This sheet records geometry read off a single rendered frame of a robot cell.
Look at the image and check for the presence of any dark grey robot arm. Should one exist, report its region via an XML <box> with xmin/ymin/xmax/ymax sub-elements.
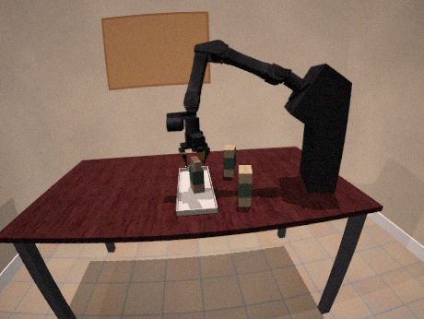
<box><xmin>166</xmin><ymin>40</ymin><xmax>316</xmax><ymax>153</ymax></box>

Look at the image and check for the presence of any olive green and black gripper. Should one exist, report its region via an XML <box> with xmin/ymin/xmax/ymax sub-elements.
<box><xmin>179</xmin><ymin>131</ymin><xmax>210</xmax><ymax>168</ymax></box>

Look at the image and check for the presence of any white shallow rectangular tray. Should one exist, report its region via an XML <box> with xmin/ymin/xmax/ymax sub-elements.
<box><xmin>176</xmin><ymin>166</ymin><xmax>218</xmax><ymax>216</ymax></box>

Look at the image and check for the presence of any tan box with green band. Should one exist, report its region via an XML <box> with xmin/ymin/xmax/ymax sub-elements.
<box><xmin>189</xmin><ymin>156</ymin><xmax>205</xmax><ymax>194</ymax></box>
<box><xmin>238</xmin><ymin>165</ymin><xmax>253</xmax><ymax>207</ymax></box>
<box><xmin>224</xmin><ymin>145</ymin><xmax>236</xmax><ymax>177</ymax></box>

